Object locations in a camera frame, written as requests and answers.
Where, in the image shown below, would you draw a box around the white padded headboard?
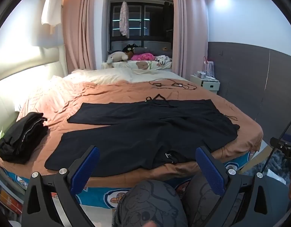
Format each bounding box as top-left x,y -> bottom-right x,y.
0,44 -> 66,133

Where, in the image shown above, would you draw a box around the beige plush toy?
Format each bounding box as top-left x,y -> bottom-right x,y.
106,51 -> 129,67

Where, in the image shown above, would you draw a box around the black and white print cloth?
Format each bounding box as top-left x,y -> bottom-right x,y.
155,55 -> 172,67

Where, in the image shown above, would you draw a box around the pink curtain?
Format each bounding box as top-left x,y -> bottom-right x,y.
62,0 -> 108,71
171,0 -> 209,81

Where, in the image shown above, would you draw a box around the person's right leg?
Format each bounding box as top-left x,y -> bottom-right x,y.
182,173 -> 231,227

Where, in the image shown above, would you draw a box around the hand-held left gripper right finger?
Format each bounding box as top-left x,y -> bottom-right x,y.
195,146 -> 273,227

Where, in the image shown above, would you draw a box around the dark window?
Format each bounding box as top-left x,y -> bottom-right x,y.
110,0 -> 173,51

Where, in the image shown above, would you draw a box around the white hanging garment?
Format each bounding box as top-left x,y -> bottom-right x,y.
41,0 -> 64,26

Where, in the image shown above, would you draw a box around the black cables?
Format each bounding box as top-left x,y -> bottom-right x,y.
149,79 -> 198,91

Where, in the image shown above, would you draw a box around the white nightstand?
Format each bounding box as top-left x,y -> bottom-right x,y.
190,74 -> 221,93

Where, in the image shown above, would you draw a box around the cream bedding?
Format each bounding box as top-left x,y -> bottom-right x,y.
49,67 -> 187,86

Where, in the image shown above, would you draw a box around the stack of folded black clothes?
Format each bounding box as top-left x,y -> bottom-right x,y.
0,112 -> 50,165

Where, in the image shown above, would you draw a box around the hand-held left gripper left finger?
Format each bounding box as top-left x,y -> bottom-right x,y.
21,145 -> 101,227

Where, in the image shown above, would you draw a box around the person's patterned grey knees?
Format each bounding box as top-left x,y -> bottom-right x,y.
112,179 -> 189,227

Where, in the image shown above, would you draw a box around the pink cloth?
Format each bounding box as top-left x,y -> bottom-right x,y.
131,53 -> 156,61

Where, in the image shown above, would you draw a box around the blue cartoon print bed sheet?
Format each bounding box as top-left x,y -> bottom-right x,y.
1,150 -> 257,211

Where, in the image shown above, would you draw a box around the bed with orange sheet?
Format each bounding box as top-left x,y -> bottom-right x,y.
0,79 -> 264,182

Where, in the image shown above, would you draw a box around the dark plush toy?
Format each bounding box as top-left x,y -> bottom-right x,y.
122,44 -> 139,61

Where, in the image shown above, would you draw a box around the black pants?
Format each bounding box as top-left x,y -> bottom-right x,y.
45,94 -> 240,171

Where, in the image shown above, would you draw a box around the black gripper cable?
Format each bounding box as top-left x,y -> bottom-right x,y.
261,115 -> 291,173

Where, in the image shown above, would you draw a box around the floral hanging garment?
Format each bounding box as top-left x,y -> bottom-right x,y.
119,1 -> 130,38

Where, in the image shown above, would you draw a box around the white and pink rack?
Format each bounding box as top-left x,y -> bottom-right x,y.
203,56 -> 215,76

